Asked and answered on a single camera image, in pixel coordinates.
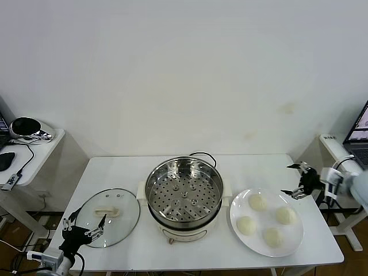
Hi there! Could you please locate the laptop with bright screen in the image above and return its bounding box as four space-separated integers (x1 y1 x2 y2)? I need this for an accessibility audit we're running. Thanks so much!
343 99 368 170

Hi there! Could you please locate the white side table with mouse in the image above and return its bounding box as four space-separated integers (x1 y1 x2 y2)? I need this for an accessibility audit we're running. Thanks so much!
0 128 89 241

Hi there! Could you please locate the stainless steel steamer basket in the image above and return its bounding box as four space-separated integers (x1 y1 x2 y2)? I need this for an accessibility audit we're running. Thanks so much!
144 156 224 224

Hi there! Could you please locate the white laptop cable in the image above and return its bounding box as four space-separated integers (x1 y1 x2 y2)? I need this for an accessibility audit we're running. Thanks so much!
330 154 356 173

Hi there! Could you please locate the white round plate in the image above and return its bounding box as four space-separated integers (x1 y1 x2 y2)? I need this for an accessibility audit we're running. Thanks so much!
229 188 305 258

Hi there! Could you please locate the black computer mouse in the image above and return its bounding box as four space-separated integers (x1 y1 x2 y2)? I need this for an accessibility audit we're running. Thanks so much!
0 151 16 173

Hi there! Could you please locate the stainless steel steamer pot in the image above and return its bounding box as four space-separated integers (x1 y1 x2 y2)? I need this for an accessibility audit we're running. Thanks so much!
136 179 233 242

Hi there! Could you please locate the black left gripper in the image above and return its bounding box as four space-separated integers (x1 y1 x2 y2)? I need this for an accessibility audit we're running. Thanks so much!
59 207 107 256

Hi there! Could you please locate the black pot power cord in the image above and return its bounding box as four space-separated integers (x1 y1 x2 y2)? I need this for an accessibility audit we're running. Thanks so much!
189 152 217 168

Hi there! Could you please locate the laptop with dark screen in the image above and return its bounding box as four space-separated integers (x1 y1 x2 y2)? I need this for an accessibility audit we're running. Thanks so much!
0 110 12 150

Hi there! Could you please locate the round glass pot lid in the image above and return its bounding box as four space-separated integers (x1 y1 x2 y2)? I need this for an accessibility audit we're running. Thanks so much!
74 187 141 248

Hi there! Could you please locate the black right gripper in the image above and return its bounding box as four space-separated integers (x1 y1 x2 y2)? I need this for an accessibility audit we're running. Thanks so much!
281 162 322 200

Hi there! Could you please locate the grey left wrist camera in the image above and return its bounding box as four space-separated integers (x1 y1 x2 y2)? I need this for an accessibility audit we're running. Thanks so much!
26 248 64 270

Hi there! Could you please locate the thin black desk cable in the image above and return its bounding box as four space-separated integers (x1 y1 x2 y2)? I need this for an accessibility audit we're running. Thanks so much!
8 139 35 177

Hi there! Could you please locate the white steamed baozi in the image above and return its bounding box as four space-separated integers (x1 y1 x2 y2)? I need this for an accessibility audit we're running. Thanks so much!
275 206 297 226
248 194 268 212
263 227 284 248
236 216 257 236

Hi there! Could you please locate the grey usb adapter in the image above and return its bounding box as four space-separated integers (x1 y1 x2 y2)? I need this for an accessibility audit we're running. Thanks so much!
1 173 23 191

